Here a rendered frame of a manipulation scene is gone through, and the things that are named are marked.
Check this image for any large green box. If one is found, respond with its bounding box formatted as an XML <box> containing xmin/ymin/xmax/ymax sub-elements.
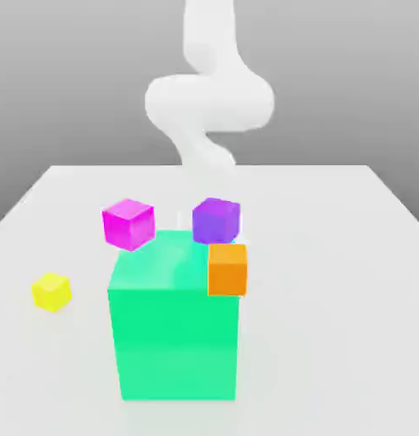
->
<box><xmin>106</xmin><ymin>229</ymin><xmax>240</xmax><ymax>402</ymax></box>

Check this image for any small purple cube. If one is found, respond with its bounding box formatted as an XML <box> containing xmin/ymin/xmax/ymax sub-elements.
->
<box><xmin>191</xmin><ymin>197</ymin><xmax>242</xmax><ymax>245</ymax></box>

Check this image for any small yellow cube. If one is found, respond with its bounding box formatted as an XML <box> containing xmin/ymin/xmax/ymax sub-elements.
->
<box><xmin>31</xmin><ymin>272</ymin><xmax>73</xmax><ymax>313</ymax></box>

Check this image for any small magenta cube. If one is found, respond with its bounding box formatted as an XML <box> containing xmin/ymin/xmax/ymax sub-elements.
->
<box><xmin>100</xmin><ymin>198</ymin><xmax>156</xmax><ymax>253</ymax></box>

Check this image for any small orange cube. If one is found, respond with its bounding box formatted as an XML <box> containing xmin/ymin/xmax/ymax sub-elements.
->
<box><xmin>207</xmin><ymin>243</ymin><xmax>248</xmax><ymax>297</ymax></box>

